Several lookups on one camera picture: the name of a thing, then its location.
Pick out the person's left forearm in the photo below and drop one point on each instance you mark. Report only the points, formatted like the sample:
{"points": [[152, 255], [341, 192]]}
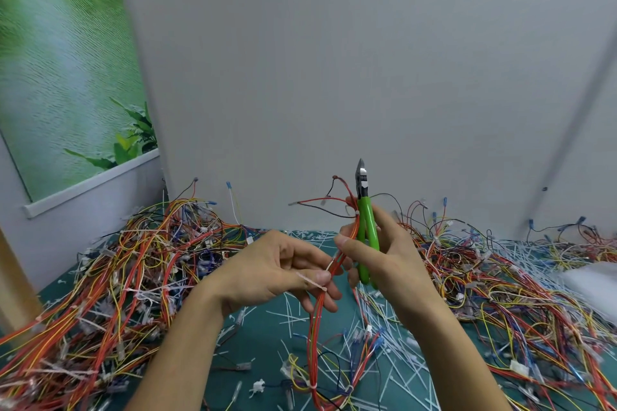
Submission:
{"points": [[183, 357]]}

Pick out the white poster bottom rail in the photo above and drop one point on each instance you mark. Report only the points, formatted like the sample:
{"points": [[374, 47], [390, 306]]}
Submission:
{"points": [[86, 184]]}

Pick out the white plastic bag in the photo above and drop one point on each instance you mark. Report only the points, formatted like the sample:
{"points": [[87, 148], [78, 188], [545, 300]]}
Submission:
{"points": [[595, 288]]}

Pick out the person's right hand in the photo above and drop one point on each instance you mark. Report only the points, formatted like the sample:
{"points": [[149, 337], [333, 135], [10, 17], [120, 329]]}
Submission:
{"points": [[400, 271]]}

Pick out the person's left hand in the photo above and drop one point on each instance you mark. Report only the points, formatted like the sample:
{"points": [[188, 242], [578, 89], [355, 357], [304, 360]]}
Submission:
{"points": [[246, 266]]}

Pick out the person's right thumb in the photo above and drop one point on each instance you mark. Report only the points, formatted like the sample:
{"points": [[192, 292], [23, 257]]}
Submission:
{"points": [[356, 251]]}

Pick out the green nature scene poster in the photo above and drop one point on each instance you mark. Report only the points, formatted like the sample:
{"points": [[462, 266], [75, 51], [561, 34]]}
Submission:
{"points": [[62, 64]]}

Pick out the wooden post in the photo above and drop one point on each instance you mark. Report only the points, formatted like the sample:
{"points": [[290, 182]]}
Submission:
{"points": [[17, 295]]}

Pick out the person's right forearm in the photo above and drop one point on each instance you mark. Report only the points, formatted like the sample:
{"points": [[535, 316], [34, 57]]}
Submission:
{"points": [[448, 362]]}

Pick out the person's left thumb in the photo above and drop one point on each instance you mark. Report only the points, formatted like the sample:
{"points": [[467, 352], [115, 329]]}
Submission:
{"points": [[311, 279]]}

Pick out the small white plastic connector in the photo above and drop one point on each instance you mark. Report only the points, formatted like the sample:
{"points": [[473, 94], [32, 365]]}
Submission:
{"points": [[258, 386]]}

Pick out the scatter of cut tie offcuts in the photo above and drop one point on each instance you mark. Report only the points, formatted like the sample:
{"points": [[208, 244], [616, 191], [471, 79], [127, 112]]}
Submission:
{"points": [[400, 367]]}

